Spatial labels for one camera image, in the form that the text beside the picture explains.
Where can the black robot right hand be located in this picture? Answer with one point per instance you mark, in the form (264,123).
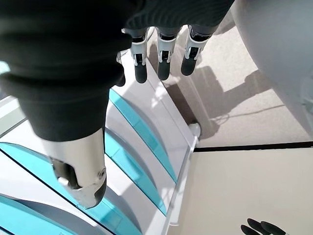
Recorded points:
(61,61)

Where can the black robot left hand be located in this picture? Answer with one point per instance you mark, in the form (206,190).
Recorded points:
(266,227)

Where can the white medical cart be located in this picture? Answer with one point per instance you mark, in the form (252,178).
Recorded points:
(187,161)

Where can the white cart caster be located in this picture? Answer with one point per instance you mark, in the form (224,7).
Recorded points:
(195,127)

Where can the grey robot right leg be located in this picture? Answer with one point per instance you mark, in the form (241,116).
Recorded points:
(281,36)

